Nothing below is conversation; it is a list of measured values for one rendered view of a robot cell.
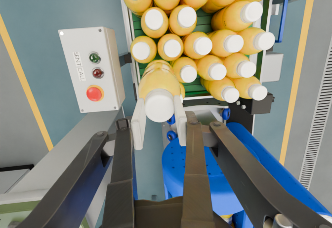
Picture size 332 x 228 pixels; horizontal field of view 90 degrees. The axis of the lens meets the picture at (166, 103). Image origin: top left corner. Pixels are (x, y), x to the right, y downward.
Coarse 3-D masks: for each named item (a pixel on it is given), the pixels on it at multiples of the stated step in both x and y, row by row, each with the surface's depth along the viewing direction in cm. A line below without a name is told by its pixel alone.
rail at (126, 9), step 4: (124, 4) 46; (124, 8) 46; (128, 8) 48; (128, 12) 48; (128, 16) 47; (128, 20) 47; (128, 24) 47; (128, 28) 48; (128, 32) 48; (128, 36) 48; (132, 40) 51; (132, 60) 51; (132, 64) 51; (136, 68) 54; (136, 72) 53; (136, 76) 53; (136, 80) 53; (136, 84) 53; (136, 88) 54; (136, 92) 54
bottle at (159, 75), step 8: (152, 64) 33; (160, 64) 32; (168, 64) 36; (144, 72) 31; (152, 72) 26; (160, 72) 26; (168, 72) 27; (144, 80) 25; (152, 80) 24; (160, 80) 24; (168, 80) 24; (176, 80) 26; (144, 88) 24; (152, 88) 23; (160, 88) 23; (168, 88) 23; (176, 88) 25; (144, 96) 24
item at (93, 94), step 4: (92, 88) 40; (96, 88) 40; (88, 92) 40; (92, 92) 40; (96, 92) 40; (100, 92) 41; (88, 96) 41; (92, 96) 41; (96, 96) 41; (100, 96) 41; (92, 100) 41; (96, 100) 41
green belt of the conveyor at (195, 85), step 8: (200, 8) 54; (168, 16) 54; (200, 16) 55; (208, 16) 55; (136, 24) 55; (200, 24) 55; (208, 24) 56; (136, 32) 55; (168, 32) 56; (192, 32) 56; (160, 56) 58; (248, 56) 60; (144, 64) 59; (192, 88) 63; (200, 88) 63
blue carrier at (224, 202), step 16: (176, 144) 56; (176, 160) 49; (208, 160) 48; (176, 176) 43; (208, 176) 42; (224, 176) 42; (176, 192) 43; (224, 192) 38; (224, 208) 38; (240, 208) 39; (240, 224) 64
